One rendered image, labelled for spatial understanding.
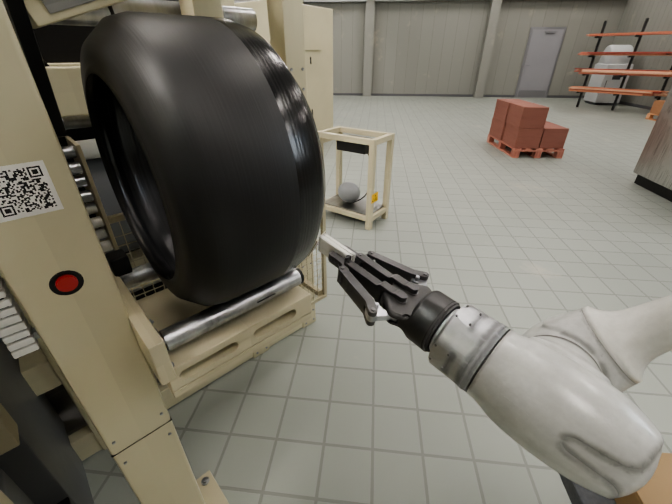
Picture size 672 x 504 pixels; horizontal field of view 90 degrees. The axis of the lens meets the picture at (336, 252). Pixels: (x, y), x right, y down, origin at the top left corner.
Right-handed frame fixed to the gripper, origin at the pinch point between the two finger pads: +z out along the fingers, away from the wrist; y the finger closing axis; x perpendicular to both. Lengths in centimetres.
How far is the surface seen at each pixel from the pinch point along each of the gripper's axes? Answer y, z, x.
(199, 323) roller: 16.4, 20.2, 23.3
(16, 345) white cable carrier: 42, 29, 18
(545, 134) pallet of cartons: -557, 121, 96
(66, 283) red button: 32.9, 28.8, 9.6
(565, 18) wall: -1455, 446, -64
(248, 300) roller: 5.1, 20.0, 23.4
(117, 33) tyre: 14.8, 34.2, -25.2
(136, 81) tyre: 16.1, 25.8, -20.5
